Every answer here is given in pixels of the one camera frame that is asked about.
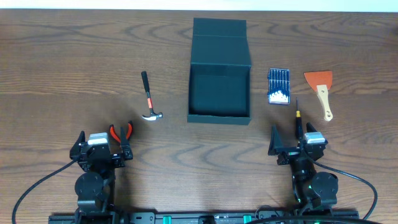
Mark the orange scraper wooden handle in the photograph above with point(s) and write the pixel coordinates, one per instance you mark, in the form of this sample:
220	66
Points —
321	82

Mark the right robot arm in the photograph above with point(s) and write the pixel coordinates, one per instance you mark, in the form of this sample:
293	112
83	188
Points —
314	191

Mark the dark green open box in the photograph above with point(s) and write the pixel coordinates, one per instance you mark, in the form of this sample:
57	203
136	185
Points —
220	68

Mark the blue precision screwdriver set case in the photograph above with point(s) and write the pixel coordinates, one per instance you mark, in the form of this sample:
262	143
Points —
279	86

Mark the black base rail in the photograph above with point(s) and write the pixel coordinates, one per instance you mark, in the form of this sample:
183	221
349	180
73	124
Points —
168	218

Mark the orange handled pliers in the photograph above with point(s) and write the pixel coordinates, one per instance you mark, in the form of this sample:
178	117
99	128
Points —
116	137

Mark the small claw hammer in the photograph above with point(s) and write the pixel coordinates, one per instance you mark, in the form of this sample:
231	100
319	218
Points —
153	115

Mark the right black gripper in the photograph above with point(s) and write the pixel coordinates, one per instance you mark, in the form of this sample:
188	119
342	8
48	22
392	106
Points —
282	151

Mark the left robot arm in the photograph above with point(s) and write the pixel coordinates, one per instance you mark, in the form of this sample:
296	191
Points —
96	190

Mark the black yellow screwdriver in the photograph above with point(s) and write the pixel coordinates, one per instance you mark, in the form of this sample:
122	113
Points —
298	122

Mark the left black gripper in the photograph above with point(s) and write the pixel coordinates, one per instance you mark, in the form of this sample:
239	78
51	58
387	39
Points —
101	158

